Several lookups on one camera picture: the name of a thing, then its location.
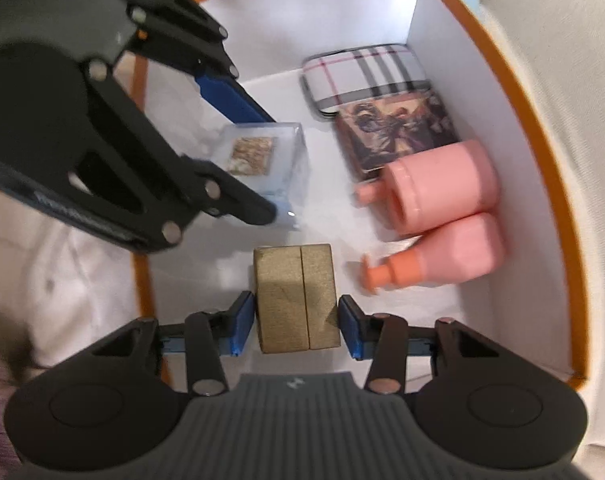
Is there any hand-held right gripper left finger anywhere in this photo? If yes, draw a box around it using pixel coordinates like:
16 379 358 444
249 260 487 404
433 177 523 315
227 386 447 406
90 290 256 396

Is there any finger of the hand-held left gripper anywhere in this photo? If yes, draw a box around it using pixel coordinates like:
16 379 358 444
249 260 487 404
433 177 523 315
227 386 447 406
66 59 279 254
115 0 278 125

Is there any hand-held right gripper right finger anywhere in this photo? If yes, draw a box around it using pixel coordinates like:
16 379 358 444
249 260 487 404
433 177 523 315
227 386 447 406
337 295 503 395

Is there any gold box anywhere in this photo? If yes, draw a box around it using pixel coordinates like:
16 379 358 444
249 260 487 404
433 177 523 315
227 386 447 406
252 243 340 354

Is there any clear plastic box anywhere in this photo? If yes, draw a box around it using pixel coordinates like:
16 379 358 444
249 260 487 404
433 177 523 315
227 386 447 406
215 121 313 231

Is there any pink bottle with orange cap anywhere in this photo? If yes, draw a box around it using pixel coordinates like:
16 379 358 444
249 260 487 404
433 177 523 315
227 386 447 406
361 212 507 295

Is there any plaid glasses case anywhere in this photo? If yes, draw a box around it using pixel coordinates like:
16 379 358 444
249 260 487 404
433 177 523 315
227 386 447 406
301 45 433 122

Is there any dark printed card box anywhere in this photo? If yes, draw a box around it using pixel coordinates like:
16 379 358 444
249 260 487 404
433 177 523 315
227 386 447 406
332 87 460 181

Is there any pink plastic cup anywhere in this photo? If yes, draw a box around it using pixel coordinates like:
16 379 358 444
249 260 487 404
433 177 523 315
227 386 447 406
355 140 499 236

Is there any orange cardboard box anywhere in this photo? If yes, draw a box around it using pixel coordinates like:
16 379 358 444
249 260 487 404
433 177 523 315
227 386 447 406
131 0 590 392

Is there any cream clothing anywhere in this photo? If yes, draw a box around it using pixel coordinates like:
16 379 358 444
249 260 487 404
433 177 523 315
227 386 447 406
0 185 138 371

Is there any beige sofa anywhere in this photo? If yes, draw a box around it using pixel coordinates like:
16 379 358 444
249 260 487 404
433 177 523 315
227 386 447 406
475 0 605 480

